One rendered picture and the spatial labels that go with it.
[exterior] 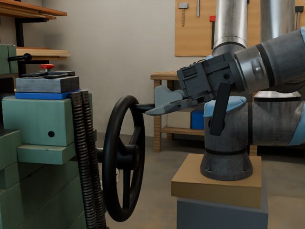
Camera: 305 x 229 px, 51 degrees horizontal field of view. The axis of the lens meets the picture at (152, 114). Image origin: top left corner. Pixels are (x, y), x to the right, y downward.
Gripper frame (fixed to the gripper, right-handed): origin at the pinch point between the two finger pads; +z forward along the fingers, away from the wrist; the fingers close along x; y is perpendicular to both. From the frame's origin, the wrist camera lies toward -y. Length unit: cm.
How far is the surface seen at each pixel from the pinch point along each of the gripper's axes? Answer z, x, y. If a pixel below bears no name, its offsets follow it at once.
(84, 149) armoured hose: 13.8, 8.8, -1.3
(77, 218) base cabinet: 33.5, -10.0, -22.4
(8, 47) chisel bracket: 28.0, -1.6, 26.0
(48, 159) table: 18.4, 14.8, -0.2
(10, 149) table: 23.9, 16.5, 4.2
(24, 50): 172, -251, 85
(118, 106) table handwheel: 5.0, 4.9, 4.4
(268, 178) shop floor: -27, -207, -108
